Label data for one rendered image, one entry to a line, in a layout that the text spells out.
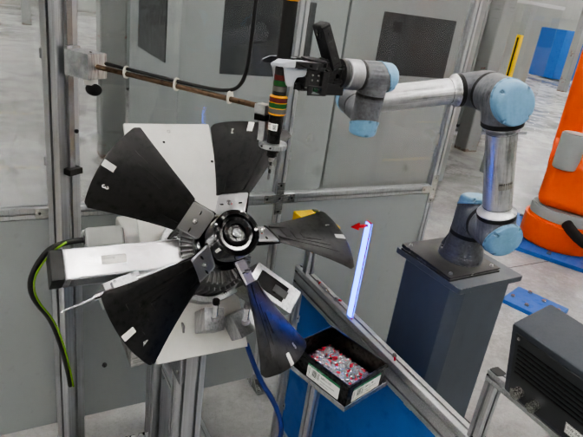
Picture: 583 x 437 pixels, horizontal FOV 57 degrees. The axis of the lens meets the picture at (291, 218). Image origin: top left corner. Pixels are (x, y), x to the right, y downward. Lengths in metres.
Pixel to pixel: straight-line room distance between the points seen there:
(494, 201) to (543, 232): 3.43
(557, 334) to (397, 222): 1.61
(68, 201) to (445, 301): 1.25
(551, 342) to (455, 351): 0.83
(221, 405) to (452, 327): 1.21
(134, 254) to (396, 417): 0.87
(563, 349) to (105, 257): 1.03
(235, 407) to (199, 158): 1.34
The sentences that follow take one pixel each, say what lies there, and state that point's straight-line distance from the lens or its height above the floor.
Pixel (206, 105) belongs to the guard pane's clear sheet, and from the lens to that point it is 2.03.
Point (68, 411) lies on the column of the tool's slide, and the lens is 2.29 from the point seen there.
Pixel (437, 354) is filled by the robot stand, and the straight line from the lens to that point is 1.94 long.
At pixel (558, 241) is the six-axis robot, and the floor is 0.14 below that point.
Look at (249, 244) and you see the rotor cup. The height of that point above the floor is 1.20.
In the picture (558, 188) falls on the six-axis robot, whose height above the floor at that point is 0.56.
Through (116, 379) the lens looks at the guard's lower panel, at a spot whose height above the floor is 0.21.
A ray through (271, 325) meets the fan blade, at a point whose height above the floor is 1.02.
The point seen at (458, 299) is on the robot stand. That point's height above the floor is 0.94.
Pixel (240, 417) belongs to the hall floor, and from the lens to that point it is 2.59.
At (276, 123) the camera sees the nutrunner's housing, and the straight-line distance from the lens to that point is 1.31.
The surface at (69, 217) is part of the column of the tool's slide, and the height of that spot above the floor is 1.02.
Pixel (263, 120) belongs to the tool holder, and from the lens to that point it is 1.32.
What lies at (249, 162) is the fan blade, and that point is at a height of 1.35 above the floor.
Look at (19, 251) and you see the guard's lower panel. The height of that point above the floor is 0.84.
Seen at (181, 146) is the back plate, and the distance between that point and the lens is 1.68.
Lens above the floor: 1.78
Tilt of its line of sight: 23 degrees down
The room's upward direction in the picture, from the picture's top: 8 degrees clockwise
